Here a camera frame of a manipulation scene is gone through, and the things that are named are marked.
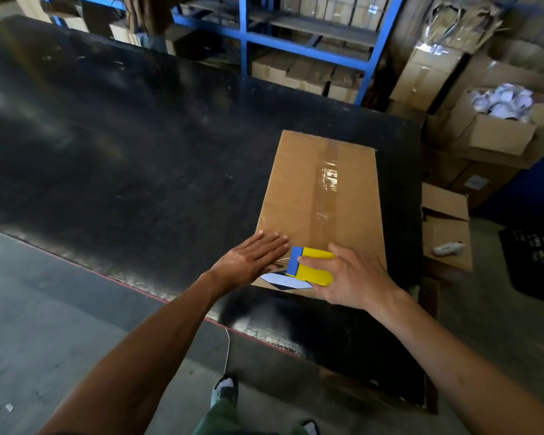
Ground white label sticker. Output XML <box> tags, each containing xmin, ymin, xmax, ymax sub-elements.
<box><xmin>259</xmin><ymin>272</ymin><xmax>314</xmax><ymax>291</ymax></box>

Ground person's left forearm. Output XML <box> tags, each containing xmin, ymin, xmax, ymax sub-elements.
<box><xmin>38</xmin><ymin>269</ymin><xmax>229</xmax><ymax>435</ymax></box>

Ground taped brown cardboard box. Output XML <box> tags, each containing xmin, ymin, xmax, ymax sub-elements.
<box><xmin>252</xmin><ymin>130</ymin><xmax>388</xmax><ymax>299</ymax></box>

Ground black plastic crate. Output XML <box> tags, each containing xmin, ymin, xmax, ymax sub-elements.
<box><xmin>499</xmin><ymin>227</ymin><xmax>544</xmax><ymax>308</ymax></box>

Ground blue metal shelf rack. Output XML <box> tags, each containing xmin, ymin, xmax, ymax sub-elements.
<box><xmin>41</xmin><ymin>0</ymin><xmax>406</xmax><ymax>106</ymax></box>

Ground shiny taped cardboard box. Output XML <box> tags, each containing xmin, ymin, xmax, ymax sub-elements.
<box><xmin>389</xmin><ymin>42</ymin><xmax>466</xmax><ymax>112</ymax></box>

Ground blue container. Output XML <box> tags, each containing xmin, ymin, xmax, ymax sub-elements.
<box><xmin>475</xmin><ymin>148</ymin><xmax>544</xmax><ymax>228</ymax></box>

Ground white handheld tool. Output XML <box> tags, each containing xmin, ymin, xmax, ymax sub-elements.
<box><xmin>432</xmin><ymin>242</ymin><xmax>467</xmax><ymax>257</ymax></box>

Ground small cardboard box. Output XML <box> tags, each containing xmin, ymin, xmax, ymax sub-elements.
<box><xmin>327</xmin><ymin>65</ymin><xmax>364</xmax><ymax>105</ymax></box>

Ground yellow and blue scraper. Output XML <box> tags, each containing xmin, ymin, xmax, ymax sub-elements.
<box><xmin>285</xmin><ymin>246</ymin><xmax>335</xmax><ymax>288</ymax></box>

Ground pile of white rolls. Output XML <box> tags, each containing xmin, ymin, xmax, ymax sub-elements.
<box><xmin>468</xmin><ymin>83</ymin><xmax>534</xmax><ymax>124</ymax></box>

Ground person's right hand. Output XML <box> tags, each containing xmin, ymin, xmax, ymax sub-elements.
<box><xmin>297</xmin><ymin>243</ymin><xmax>404</xmax><ymax>314</ymax></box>

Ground person's right forearm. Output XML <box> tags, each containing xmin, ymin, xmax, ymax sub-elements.
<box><xmin>367</xmin><ymin>287</ymin><xmax>544</xmax><ymax>435</ymax></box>

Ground open flap cardboard box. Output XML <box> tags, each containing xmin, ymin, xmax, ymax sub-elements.
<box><xmin>421</xmin><ymin>182</ymin><xmax>474</xmax><ymax>273</ymax></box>

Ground wooden shelf board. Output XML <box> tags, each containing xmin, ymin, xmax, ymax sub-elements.
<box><xmin>248</xmin><ymin>10</ymin><xmax>380</xmax><ymax>48</ymax></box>

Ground row of cardboard boxes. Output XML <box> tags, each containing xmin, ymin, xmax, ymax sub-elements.
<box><xmin>281</xmin><ymin>0</ymin><xmax>389</xmax><ymax>31</ymax></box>

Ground large open cardboard box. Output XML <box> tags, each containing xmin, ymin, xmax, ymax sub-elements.
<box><xmin>439</xmin><ymin>37</ymin><xmax>544</xmax><ymax>114</ymax></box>

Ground wide flat cardboard box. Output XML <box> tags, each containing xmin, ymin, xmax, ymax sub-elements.
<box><xmin>251</xmin><ymin>50</ymin><xmax>337</xmax><ymax>96</ymax></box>

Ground pale cardboard box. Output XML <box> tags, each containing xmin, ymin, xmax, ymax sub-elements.
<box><xmin>108</xmin><ymin>21</ymin><xmax>142</xmax><ymax>47</ymax></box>

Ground open box of rolls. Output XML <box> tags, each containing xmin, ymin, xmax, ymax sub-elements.
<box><xmin>448</xmin><ymin>88</ymin><xmax>544</xmax><ymax>157</ymax></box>

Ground crumpled plastic and cardboard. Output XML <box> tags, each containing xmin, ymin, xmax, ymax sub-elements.
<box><xmin>423</xmin><ymin>0</ymin><xmax>505</xmax><ymax>54</ymax></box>

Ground person's left hand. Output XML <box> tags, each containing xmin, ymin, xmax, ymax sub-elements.
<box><xmin>206</xmin><ymin>230</ymin><xmax>291</xmax><ymax>297</ymax></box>

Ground person's green trousers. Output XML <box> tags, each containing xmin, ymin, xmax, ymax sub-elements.
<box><xmin>192</xmin><ymin>398</ymin><xmax>310</xmax><ymax>435</ymax></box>

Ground person's left shoe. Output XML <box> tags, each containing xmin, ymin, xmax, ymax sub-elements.
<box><xmin>209</xmin><ymin>375</ymin><xmax>239</xmax><ymax>409</ymax></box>

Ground cardboard box with label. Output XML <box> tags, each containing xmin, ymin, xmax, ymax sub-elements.
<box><xmin>448</xmin><ymin>159</ymin><xmax>523</xmax><ymax>210</ymax></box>

